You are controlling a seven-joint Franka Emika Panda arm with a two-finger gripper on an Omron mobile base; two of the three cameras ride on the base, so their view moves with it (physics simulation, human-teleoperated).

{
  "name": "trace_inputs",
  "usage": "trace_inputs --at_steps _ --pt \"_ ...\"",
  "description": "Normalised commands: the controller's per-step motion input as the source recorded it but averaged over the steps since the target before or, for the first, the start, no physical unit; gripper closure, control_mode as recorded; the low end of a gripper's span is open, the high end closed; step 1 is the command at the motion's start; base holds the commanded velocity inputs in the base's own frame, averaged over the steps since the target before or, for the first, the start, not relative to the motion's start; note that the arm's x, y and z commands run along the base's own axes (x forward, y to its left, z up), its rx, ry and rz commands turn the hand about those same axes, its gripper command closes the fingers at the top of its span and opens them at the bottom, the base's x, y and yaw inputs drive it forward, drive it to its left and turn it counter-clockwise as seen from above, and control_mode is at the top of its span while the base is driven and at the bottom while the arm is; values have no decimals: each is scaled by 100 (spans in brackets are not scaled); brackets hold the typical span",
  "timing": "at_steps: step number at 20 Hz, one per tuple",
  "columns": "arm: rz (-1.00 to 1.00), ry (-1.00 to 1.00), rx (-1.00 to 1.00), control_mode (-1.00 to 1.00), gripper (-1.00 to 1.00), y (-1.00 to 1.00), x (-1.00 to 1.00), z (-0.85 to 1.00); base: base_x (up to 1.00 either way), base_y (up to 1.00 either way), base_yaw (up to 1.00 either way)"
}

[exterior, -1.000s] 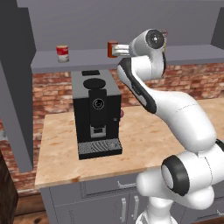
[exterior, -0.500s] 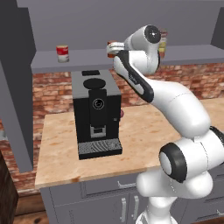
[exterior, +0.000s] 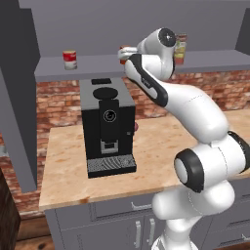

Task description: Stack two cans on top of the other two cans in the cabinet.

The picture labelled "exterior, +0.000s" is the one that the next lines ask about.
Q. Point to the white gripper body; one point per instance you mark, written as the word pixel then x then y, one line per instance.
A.
pixel 125 51

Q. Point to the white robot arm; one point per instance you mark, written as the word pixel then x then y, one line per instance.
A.
pixel 198 114

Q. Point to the large grey cabinet door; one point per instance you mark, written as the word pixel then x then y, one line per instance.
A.
pixel 19 97

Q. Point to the small grey cabinet door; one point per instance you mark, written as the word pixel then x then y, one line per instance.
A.
pixel 243 29

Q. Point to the grey base cabinet unit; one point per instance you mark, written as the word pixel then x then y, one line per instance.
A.
pixel 97 228

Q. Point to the grey base cabinet door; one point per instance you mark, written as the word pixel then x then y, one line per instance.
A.
pixel 104 236
pixel 159 232

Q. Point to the red and white can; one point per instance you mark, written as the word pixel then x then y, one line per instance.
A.
pixel 69 60

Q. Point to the small red round object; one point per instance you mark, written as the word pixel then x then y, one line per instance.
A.
pixel 136 127

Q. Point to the black coffee machine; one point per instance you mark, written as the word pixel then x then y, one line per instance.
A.
pixel 107 130

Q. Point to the grey drawer front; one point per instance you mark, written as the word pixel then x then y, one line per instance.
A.
pixel 110 206
pixel 228 239

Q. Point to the dark wood panel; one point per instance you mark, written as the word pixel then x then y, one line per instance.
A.
pixel 9 215

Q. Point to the grey open wall cabinet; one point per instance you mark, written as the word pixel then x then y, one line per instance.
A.
pixel 130 29

